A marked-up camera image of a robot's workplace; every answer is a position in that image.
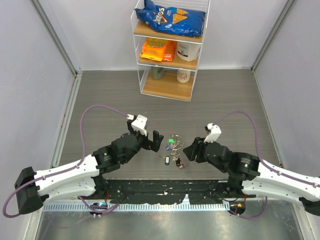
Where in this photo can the white paper cup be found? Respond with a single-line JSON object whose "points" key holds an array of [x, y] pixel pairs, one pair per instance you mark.
{"points": [[183, 76]]}

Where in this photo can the green key tag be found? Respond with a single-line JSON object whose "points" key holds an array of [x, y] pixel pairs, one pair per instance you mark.
{"points": [[171, 140]]}

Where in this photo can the large metal keyring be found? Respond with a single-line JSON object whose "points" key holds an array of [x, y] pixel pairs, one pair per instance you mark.
{"points": [[174, 148]]}

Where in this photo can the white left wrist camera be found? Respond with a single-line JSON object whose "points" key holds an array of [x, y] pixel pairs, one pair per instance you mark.
{"points": [[140, 123]]}

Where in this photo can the white pouch bag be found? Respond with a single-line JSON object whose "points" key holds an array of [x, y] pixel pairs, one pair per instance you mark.
{"points": [[187, 51]]}

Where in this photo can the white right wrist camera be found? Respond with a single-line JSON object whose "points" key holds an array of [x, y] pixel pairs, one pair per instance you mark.
{"points": [[213, 132]]}

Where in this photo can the blue Doritos chip bag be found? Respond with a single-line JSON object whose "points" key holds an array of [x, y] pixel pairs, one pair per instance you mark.
{"points": [[172, 20]]}

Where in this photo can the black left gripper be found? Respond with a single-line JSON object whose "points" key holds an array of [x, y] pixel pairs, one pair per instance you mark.
{"points": [[154, 145]]}

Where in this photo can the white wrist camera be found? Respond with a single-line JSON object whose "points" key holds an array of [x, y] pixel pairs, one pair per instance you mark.
{"points": [[213, 132], [140, 123]]}

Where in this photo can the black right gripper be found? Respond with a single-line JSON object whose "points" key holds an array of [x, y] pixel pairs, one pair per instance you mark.
{"points": [[195, 148]]}

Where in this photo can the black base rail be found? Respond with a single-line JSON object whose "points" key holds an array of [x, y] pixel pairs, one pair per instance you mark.
{"points": [[167, 192]]}

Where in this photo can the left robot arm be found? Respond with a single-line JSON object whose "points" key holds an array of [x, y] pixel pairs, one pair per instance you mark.
{"points": [[82, 177]]}

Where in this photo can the black key fob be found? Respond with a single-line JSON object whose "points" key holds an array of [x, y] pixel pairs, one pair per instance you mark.
{"points": [[167, 160]]}

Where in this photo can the orange snack box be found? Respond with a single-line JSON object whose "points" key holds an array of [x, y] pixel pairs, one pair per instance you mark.
{"points": [[160, 50]]}

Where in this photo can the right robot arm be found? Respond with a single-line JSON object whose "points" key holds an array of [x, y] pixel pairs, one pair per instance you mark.
{"points": [[250, 175]]}

